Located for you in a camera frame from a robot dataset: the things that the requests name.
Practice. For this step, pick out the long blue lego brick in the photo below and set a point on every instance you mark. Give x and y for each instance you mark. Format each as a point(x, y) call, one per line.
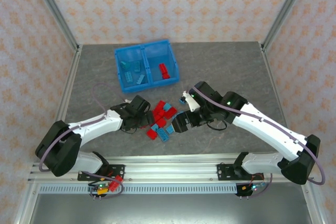
point(128, 77)
point(136, 66)
point(163, 134)

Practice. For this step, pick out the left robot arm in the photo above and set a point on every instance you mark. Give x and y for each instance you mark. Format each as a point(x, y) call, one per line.
point(92, 127)

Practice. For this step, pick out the small blue lego brick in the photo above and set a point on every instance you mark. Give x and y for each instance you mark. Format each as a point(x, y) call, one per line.
point(153, 127)

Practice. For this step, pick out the small red lego brick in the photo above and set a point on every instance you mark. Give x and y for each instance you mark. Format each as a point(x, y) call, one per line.
point(159, 105)
point(161, 122)

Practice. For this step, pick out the square red lego brick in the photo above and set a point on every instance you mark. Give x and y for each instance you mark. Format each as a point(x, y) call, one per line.
point(151, 134)

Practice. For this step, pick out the blue plastic bin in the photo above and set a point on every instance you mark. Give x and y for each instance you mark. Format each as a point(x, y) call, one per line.
point(162, 64)
point(131, 74)

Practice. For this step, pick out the red plastic block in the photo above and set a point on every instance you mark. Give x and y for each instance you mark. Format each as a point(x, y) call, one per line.
point(116, 183)

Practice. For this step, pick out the yellow power connector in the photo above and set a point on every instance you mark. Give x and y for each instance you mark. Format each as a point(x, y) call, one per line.
point(244, 188)
point(101, 189)

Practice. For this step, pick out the grey metal panel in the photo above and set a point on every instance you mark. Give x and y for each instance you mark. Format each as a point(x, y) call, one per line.
point(170, 209)

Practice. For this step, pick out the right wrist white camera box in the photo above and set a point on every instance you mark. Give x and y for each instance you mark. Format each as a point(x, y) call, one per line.
point(191, 102)

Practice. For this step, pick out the thin aluminium frame rail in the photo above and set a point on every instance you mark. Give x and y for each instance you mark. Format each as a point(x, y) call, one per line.
point(170, 159)

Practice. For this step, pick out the wide grooved aluminium rail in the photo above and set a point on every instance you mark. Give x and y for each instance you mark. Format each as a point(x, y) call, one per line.
point(170, 172)

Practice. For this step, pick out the aluminium table side rail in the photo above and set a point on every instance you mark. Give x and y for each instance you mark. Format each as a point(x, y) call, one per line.
point(273, 85)
point(74, 77)

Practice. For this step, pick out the aluminium frame post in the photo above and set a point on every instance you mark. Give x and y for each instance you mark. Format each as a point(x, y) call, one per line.
point(56, 11)
point(284, 11)

